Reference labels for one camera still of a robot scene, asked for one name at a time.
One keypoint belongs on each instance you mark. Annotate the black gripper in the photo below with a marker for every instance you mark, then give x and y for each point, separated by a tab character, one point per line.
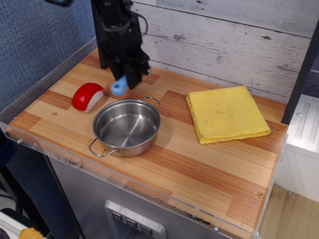
123	51

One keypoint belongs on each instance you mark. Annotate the blue handled grey spoon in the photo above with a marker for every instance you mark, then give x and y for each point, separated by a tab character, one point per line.
119	87

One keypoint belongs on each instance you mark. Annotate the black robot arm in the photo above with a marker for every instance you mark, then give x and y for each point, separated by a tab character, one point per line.
116	12

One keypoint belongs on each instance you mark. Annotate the stainless steel pot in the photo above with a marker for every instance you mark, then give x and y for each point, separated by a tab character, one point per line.
126	128

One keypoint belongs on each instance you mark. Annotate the folded yellow cloth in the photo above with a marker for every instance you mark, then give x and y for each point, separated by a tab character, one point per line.
226	114

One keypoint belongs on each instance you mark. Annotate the clear acrylic table guard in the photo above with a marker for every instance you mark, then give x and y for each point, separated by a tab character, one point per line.
195	191

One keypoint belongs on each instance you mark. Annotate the silver dispenser button panel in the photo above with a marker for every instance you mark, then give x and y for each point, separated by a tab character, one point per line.
134	220

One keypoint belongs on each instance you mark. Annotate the white grooved block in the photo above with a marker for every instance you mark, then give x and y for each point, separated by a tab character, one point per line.
303	131

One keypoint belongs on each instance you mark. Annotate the dark grey left post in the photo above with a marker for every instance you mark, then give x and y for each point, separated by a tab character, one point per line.
100	34

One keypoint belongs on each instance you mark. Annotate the dark grey post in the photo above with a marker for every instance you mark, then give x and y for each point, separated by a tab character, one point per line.
100	34
302	77

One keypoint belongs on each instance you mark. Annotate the dark grey right post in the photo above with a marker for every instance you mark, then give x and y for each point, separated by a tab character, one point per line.
302	77

